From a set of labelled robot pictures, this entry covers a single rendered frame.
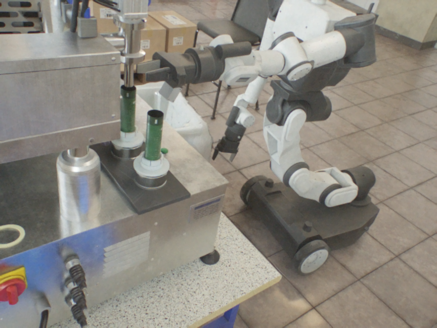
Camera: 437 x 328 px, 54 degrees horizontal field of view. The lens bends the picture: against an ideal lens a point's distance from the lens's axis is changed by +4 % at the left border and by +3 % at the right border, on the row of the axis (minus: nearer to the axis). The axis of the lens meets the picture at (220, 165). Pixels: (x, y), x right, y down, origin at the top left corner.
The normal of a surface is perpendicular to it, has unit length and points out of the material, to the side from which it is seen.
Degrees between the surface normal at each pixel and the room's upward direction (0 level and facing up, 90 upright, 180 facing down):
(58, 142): 90
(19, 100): 90
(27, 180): 0
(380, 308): 0
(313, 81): 101
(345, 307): 0
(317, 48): 35
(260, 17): 77
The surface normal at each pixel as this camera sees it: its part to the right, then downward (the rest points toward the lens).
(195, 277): 0.16, -0.80
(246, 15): -0.72, 0.07
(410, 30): -0.80, 0.24
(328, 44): 0.18, -0.31
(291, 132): 0.45, 0.58
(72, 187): 0.00, 0.58
